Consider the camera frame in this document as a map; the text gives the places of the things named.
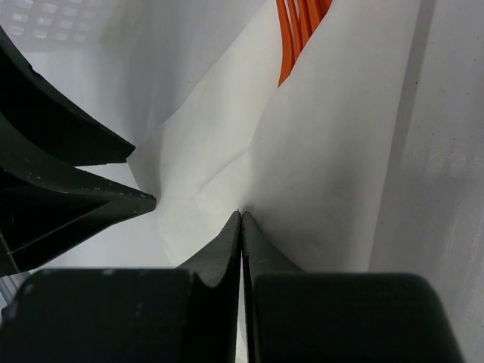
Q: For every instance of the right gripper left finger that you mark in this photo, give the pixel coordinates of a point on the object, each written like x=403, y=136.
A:
x=183, y=314

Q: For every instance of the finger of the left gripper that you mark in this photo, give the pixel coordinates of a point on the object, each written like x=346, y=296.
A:
x=50, y=120
x=45, y=213

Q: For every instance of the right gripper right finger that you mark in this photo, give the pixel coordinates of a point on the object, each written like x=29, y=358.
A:
x=296, y=316

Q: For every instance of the white paper napkin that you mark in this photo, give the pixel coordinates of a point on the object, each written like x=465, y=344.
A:
x=306, y=156

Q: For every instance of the orange plastic fork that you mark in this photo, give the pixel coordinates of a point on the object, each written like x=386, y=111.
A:
x=298, y=20

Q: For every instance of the large white plastic basket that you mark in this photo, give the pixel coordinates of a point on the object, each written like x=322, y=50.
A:
x=50, y=25

